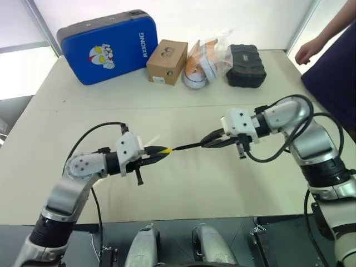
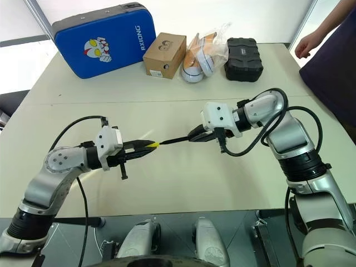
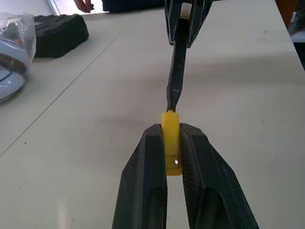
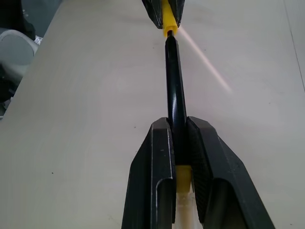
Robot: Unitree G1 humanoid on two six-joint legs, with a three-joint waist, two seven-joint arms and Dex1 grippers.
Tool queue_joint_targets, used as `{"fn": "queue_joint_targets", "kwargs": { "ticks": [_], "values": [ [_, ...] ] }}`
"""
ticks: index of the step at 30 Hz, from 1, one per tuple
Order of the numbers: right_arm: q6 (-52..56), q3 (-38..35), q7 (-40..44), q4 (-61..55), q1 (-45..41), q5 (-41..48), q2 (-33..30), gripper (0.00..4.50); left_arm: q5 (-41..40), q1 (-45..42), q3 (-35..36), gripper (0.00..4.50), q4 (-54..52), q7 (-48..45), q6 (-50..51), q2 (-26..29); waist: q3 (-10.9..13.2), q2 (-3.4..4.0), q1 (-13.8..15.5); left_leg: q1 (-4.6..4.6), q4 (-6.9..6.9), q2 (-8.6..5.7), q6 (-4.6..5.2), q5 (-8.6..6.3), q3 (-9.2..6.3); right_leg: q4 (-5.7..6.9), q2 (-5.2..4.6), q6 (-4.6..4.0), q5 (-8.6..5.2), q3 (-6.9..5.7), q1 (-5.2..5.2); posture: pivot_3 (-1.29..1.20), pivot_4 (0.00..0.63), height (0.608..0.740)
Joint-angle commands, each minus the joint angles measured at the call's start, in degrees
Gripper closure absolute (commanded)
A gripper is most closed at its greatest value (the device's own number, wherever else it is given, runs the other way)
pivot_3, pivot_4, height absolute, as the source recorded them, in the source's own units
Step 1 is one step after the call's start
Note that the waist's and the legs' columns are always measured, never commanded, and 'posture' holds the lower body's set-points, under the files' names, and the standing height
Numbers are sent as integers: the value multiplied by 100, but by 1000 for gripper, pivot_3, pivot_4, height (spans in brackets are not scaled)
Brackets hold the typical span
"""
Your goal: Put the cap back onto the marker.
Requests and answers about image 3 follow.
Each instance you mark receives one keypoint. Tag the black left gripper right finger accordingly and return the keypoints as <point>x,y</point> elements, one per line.
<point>209,186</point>

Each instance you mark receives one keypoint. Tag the bystander dark clothing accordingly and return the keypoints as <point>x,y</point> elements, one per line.
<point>133,4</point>

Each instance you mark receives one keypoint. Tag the clear plastic bag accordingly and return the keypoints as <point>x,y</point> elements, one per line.
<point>22,26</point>

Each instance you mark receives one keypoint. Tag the dark blurry object beside table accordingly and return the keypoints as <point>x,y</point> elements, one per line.
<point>297,26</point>

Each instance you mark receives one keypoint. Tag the grey round tape roll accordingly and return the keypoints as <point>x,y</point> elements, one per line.
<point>9,78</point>

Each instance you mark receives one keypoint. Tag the black marker with white end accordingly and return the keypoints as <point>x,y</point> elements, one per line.
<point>177,66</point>

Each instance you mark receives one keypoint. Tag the yellow marker cap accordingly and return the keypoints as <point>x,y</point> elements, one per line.
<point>170,138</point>

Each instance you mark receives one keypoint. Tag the white spiral notebook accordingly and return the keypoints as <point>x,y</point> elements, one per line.
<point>64,7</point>

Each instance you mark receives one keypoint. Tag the bystander bare hand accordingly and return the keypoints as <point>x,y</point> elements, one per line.
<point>84,5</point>

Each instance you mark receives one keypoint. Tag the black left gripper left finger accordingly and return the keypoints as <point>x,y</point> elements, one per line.
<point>143,181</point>

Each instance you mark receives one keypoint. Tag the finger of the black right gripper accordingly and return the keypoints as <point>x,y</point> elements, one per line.
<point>199,19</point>
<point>172,21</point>

